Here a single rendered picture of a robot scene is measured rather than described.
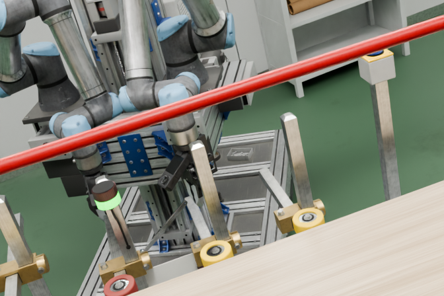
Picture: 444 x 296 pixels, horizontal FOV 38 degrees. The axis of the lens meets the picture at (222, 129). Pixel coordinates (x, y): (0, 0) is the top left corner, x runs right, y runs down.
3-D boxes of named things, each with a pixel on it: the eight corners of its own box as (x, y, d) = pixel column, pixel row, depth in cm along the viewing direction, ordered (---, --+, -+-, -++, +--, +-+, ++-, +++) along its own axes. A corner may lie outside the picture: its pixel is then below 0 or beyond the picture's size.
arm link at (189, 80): (160, 73, 179) (150, 90, 170) (198, 67, 176) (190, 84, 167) (168, 98, 183) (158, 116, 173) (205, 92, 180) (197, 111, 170)
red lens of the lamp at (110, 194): (93, 192, 157) (90, 185, 156) (116, 184, 158) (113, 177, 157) (95, 204, 152) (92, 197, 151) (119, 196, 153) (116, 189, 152)
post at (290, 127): (308, 256, 188) (279, 113, 166) (320, 252, 188) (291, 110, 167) (313, 263, 185) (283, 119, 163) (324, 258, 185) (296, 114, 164)
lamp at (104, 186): (117, 252, 166) (90, 184, 156) (137, 245, 167) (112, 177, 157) (119, 265, 161) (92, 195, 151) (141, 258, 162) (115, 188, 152)
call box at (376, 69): (360, 79, 170) (356, 52, 167) (383, 71, 171) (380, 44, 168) (372, 88, 164) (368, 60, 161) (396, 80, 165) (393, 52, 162)
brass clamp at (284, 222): (275, 224, 182) (272, 209, 179) (319, 208, 184) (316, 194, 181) (283, 236, 176) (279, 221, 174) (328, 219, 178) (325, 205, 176)
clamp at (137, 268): (104, 277, 173) (98, 263, 171) (150, 261, 175) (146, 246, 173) (106, 291, 168) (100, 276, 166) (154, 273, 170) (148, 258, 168)
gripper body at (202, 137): (219, 173, 175) (209, 135, 169) (193, 187, 171) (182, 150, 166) (203, 164, 181) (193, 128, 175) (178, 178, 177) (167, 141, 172)
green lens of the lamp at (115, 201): (96, 201, 159) (93, 193, 158) (119, 193, 159) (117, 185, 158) (98, 213, 153) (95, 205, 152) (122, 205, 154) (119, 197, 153)
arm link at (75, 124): (78, 110, 187) (90, 117, 180) (90, 142, 192) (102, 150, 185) (54, 121, 183) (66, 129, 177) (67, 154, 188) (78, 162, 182)
